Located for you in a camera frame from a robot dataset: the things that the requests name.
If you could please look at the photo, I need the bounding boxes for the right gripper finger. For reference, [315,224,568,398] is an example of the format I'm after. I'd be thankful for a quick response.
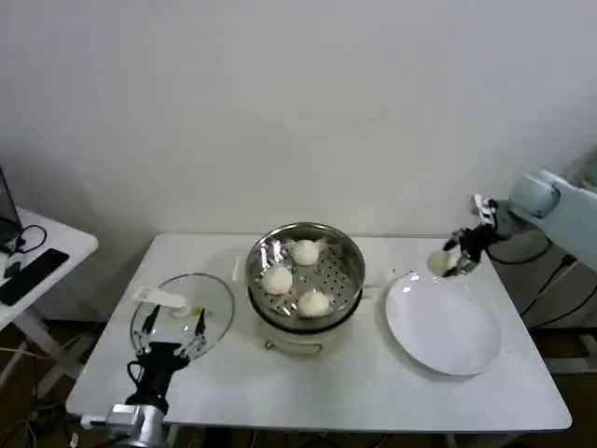
[446,251,480,279]
[444,227,468,254]

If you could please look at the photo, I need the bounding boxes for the steel steamer basket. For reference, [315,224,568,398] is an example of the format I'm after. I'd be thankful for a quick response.
[232,222,374,333]

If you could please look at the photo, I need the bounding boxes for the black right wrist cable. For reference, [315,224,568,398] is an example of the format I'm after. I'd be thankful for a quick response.
[483,231,551,266]

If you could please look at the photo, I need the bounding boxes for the flat black keyboard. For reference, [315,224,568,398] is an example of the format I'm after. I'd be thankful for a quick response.
[0,247,71,307]

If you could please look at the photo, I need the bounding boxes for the white side table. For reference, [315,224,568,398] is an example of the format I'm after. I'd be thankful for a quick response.
[0,206,100,398]

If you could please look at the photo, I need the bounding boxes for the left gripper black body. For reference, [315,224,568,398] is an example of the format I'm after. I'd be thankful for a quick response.
[133,342,188,408]

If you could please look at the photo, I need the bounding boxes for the white electric steamer pot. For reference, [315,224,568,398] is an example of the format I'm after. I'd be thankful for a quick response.
[249,288,363,358]

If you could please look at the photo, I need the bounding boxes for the white steamed bun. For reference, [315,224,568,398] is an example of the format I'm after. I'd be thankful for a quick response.
[261,266,295,297]
[427,251,461,277]
[296,289,332,319]
[291,238,324,267]

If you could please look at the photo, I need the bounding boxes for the dark laptop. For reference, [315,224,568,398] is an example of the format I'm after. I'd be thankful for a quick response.
[0,166,23,245]

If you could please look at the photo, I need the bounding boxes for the glass lid with white handle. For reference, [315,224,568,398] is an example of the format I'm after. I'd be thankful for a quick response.
[130,273,235,361]

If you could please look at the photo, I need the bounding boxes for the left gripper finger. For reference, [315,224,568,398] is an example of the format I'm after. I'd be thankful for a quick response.
[178,306,210,361]
[132,304,161,357]

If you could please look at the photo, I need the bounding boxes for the black cable with plug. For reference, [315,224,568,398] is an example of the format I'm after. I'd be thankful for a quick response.
[521,253,580,319]

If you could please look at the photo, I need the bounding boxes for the black cable loop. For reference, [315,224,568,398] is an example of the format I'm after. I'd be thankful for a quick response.
[0,224,49,256]

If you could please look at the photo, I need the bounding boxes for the white oval plate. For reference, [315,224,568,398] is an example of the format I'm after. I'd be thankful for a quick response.
[383,269,503,377]

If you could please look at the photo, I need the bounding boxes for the grey side desk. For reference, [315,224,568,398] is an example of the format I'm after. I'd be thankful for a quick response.
[487,199,597,374]

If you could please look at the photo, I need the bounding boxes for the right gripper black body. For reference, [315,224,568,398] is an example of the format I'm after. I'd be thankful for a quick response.
[461,222,504,257]

